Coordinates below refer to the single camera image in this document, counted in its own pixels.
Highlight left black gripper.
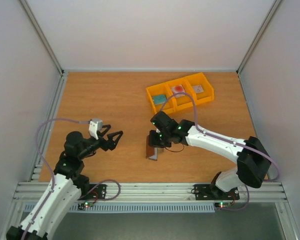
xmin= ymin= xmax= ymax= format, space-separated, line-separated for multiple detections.
xmin=79 ymin=124 xmax=124 ymax=160

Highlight brown leather card holder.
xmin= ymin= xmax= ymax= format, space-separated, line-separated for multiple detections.
xmin=145 ymin=136 xmax=164 ymax=161

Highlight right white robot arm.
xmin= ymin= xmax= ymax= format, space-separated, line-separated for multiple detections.
xmin=148 ymin=111 xmax=272 ymax=199

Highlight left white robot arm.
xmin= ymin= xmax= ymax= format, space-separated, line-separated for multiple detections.
xmin=5 ymin=118 xmax=123 ymax=240

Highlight teal card stack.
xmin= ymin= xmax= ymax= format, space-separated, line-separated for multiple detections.
xmin=152 ymin=94 xmax=167 ymax=106

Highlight red circle card stack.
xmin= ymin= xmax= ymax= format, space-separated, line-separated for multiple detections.
xmin=170 ymin=84 xmax=185 ymax=94

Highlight grey white card stack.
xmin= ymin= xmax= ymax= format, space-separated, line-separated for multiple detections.
xmin=192 ymin=84 xmax=204 ymax=94

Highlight yellow three-compartment bin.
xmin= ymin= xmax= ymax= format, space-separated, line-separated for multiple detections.
xmin=146 ymin=72 xmax=215 ymax=114

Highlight left circuit board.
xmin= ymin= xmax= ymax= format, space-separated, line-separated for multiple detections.
xmin=77 ymin=201 xmax=94 ymax=211

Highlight circuit board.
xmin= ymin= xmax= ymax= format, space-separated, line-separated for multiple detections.
xmin=77 ymin=201 xmax=94 ymax=211
xmin=214 ymin=201 xmax=232 ymax=209

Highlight right circuit board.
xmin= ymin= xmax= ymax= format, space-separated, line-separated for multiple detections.
xmin=214 ymin=201 xmax=232 ymax=209

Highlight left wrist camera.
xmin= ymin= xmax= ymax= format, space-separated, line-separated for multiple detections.
xmin=88 ymin=118 xmax=103 ymax=140

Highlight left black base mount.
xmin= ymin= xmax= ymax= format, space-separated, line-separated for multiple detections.
xmin=79 ymin=184 xmax=107 ymax=201

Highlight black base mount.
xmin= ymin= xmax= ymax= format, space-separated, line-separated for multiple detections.
xmin=79 ymin=184 xmax=107 ymax=201
xmin=191 ymin=184 xmax=240 ymax=201

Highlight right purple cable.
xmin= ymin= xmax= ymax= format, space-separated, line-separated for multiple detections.
xmin=157 ymin=91 xmax=281 ymax=214

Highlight grey slotted cable duct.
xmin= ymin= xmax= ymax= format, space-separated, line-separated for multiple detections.
xmin=23 ymin=202 xmax=216 ymax=214

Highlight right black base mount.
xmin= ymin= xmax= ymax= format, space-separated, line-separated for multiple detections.
xmin=191 ymin=184 xmax=240 ymax=201

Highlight aluminium front rail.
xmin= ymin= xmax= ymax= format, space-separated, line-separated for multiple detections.
xmin=12 ymin=182 xmax=288 ymax=204

